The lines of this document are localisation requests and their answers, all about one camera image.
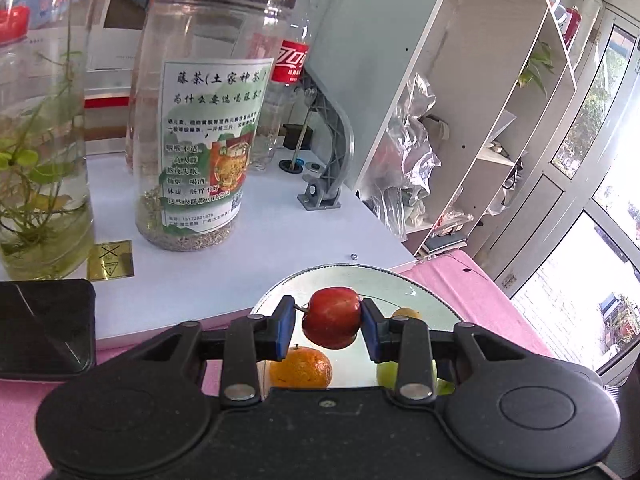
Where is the brown kiwi fruit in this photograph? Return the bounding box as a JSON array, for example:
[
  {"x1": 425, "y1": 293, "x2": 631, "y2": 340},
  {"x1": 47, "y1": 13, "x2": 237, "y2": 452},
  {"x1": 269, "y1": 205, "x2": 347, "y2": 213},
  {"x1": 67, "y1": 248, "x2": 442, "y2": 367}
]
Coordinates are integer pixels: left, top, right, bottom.
[{"x1": 392, "y1": 308, "x2": 422, "y2": 320}]

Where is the large green fruit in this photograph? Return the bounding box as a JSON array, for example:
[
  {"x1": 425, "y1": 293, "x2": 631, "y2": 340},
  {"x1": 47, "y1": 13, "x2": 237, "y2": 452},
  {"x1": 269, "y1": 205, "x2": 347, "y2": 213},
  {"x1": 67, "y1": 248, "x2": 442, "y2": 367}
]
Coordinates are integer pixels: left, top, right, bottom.
[{"x1": 376, "y1": 360, "x2": 454, "y2": 396}]

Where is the small orange mandarin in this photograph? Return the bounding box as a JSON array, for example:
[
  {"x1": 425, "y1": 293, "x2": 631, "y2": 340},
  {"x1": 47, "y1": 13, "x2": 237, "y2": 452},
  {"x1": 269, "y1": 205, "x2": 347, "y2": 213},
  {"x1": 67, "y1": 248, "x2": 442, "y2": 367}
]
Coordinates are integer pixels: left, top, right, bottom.
[{"x1": 268, "y1": 346, "x2": 333, "y2": 389}]

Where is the red apple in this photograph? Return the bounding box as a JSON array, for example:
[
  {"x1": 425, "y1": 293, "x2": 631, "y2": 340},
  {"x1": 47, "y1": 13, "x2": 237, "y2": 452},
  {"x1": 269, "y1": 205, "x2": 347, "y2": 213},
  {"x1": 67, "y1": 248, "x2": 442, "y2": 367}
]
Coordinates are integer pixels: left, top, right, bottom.
[{"x1": 296, "y1": 287, "x2": 361, "y2": 350}]

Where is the white ceramic plate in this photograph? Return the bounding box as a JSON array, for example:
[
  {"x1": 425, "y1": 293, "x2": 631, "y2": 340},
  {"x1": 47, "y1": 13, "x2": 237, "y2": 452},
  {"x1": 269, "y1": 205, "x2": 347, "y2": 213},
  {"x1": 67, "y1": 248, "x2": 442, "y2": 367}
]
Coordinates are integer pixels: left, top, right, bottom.
[{"x1": 252, "y1": 264, "x2": 460, "y2": 389}]

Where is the crumpled clear plastic bag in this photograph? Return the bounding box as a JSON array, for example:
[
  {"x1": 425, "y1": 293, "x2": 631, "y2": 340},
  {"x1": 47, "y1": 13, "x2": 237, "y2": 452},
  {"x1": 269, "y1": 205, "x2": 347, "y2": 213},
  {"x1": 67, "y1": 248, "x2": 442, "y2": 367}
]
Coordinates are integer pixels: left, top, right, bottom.
[{"x1": 359, "y1": 72, "x2": 440, "y2": 240}]

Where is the black smartphone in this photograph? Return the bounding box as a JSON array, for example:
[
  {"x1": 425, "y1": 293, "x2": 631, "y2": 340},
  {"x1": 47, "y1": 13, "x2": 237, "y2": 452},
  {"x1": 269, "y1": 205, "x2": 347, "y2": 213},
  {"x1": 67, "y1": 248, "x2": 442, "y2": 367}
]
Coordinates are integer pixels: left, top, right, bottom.
[{"x1": 0, "y1": 278, "x2": 96, "y2": 382}]

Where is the tall glass plant vase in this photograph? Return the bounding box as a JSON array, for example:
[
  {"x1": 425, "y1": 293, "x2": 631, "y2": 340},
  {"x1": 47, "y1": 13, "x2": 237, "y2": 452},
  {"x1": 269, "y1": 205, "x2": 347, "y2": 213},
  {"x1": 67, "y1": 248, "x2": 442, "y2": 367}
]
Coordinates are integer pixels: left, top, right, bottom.
[{"x1": 1, "y1": 0, "x2": 98, "y2": 280}]

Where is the cola bottle red label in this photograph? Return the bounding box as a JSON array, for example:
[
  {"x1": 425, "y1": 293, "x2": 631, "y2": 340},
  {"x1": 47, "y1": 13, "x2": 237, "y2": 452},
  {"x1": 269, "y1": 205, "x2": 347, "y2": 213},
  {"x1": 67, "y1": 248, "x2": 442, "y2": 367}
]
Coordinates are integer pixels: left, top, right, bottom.
[{"x1": 248, "y1": 0, "x2": 311, "y2": 171}]

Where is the white shelf unit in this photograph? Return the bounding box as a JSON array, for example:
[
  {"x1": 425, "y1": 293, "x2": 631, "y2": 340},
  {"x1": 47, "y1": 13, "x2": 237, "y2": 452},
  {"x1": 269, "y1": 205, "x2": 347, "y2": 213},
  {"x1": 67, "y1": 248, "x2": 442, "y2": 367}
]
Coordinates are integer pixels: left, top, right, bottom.
[{"x1": 304, "y1": 0, "x2": 582, "y2": 261}]

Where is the clear tea jar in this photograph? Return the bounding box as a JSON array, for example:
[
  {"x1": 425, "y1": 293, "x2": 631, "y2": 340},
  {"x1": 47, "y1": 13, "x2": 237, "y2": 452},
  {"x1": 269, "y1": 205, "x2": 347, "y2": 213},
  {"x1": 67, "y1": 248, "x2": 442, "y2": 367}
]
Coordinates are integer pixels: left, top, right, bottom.
[{"x1": 129, "y1": 0, "x2": 296, "y2": 252}]

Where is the potted green plant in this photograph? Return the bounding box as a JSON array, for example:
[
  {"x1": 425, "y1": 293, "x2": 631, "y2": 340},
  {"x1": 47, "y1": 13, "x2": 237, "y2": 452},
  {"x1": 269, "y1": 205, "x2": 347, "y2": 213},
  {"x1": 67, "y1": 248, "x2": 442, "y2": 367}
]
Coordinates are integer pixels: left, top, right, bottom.
[{"x1": 516, "y1": 40, "x2": 554, "y2": 94}]

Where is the grey hinged metal bracket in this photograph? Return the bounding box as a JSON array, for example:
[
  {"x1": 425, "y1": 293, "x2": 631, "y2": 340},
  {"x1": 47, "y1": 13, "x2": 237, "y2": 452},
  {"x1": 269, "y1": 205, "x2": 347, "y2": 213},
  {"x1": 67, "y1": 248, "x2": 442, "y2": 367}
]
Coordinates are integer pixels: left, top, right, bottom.
[{"x1": 297, "y1": 68, "x2": 355, "y2": 211}]

